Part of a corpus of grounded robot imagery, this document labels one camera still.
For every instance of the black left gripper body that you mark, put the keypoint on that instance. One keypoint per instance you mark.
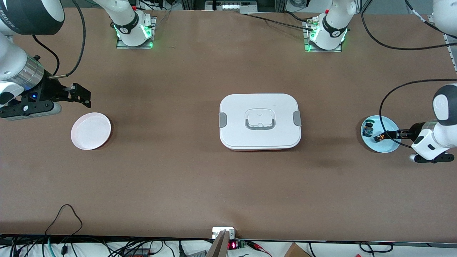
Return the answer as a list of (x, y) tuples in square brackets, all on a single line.
[(416, 129)]

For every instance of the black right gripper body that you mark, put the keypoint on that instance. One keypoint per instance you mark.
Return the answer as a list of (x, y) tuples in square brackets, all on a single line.
[(47, 91)]

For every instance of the orange push button switch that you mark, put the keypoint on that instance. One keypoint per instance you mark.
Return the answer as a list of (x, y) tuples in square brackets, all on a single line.
[(379, 138)]

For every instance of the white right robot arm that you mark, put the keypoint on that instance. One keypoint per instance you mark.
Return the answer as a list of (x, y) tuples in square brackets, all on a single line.
[(10, 60)]

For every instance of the light blue round plate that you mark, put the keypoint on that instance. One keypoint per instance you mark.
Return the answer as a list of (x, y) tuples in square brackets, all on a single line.
[(391, 123)]

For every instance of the small blue electronic part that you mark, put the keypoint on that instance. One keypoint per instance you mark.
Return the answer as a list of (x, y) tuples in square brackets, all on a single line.
[(367, 131)]

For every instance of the pink round plate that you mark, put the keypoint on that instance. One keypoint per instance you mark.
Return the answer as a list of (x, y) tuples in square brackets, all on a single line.
[(91, 131)]

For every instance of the brown cardboard box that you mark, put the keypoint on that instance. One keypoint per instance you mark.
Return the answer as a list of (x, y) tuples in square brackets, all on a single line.
[(296, 251)]

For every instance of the red and black clip leads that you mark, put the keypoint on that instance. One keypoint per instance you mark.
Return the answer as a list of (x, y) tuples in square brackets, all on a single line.
[(255, 245)]

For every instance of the small white box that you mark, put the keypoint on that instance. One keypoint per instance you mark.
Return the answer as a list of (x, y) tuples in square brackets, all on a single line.
[(217, 232)]

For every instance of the red LED display module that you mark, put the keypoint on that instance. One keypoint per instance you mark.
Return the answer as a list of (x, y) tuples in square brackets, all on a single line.
[(232, 245)]

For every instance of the aluminium profile bar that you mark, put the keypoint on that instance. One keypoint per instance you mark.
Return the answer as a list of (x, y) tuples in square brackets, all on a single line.
[(219, 246)]

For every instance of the aluminium edge rail with bracket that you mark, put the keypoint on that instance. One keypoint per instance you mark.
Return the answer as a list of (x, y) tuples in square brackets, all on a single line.
[(450, 50)]

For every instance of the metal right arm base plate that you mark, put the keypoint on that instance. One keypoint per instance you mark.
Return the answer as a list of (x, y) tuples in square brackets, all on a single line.
[(152, 25)]

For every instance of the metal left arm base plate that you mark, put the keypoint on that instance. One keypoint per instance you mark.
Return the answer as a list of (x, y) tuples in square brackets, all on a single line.
[(323, 50)]

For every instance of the aluminium frame with white label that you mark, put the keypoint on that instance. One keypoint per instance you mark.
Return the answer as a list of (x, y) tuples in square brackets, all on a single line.
[(232, 6)]

